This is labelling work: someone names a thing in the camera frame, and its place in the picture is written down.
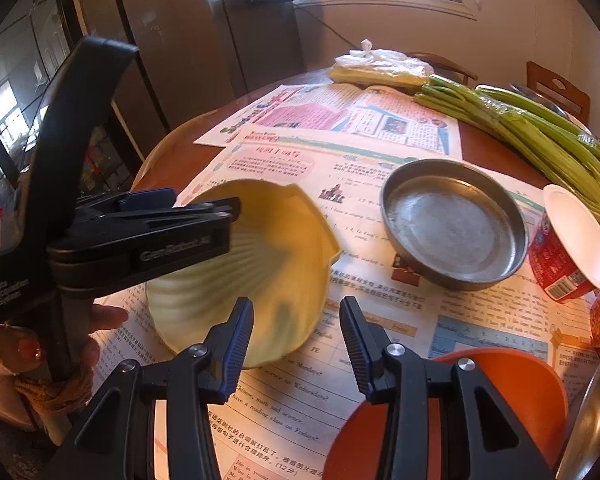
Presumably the person's left hand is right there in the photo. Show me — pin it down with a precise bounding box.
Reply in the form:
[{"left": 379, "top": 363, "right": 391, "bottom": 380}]
[{"left": 0, "top": 304, "right": 129, "bottom": 431}]

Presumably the green celery bundle back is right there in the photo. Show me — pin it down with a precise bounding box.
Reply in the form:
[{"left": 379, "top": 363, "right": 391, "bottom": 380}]
[{"left": 475, "top": 84, "right": 600, "bottom": 161}]

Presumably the steel bowl far side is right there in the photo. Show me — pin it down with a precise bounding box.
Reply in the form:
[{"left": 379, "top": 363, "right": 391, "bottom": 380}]
[{"left": 509, "top": 84, "right": 569, "bottom": 119}]

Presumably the yellow shell-shaped plastic bowl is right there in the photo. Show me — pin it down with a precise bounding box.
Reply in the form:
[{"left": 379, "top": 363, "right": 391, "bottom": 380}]
[{"left": 146, "top": 179, "right": 341, "bottom": 368}]

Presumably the dark wooden chair back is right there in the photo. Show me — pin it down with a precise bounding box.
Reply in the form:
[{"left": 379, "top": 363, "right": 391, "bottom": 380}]
[{"left": 406, "top": 52, "right": 479, "bottom": 86}]

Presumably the round metal plate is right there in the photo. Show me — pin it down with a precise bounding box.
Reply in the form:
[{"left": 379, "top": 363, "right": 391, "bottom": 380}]
[{"left": 380, "top": 158, "right": 529, "bottom": 290}]

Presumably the dark wooden cabinet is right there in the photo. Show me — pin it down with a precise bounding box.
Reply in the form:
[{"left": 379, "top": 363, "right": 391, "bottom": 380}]
[{"left": 73, "top": 0, "right": 304, "bottom": 156}]

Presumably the plastic bag of yellow food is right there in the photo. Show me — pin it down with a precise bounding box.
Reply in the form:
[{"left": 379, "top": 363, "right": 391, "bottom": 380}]
[{"left": 327, "top": 39, "right": 434, "bottom": 93}]

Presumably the orange plastic bowl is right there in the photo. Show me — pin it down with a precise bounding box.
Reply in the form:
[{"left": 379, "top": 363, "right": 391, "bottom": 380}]
[{"left": 323, "top": 348, "right": 568, "bottom": 479}]

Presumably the large newspaper sheet front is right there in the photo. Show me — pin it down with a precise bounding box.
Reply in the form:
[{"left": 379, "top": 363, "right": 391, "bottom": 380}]
[{"left": 92, "top": 123, "right": 600, "bottom": 480}]

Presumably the green celery bundle front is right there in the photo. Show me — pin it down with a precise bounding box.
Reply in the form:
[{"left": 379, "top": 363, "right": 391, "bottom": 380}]
[{"left": 415, "top": 75, "right": 600, "bottom": 222}]

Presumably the red instant noodle cup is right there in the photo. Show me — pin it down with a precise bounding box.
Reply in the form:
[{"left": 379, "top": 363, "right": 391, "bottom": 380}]
[{"left": 528, "top": 184, "right": 600, "bottom": 304}]

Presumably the pink newspaper sheet back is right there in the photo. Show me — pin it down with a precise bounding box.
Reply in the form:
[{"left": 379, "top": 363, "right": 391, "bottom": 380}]
[{"left": 196, "top": 84, "right": 463, "bottom": 160}]

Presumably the green celery bundle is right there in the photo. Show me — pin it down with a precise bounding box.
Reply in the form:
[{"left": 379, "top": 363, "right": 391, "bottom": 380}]
[
  {"left": 415, "top": 75, "right": 600, "bottom": 222},
  {"left": 475, "top": 84, "right": 600, "bottom": 161}
]

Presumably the wooden chair with slot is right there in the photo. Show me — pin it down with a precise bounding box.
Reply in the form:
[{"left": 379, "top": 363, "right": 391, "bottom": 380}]
[{"left": 526, "top": 61, "right": 591, "bottom": 126}]

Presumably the steel bowl at edge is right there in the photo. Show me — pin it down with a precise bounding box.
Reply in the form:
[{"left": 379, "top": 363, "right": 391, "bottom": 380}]
[{"left": 556, "top": 365, "right": 600, "bottom": 479}]

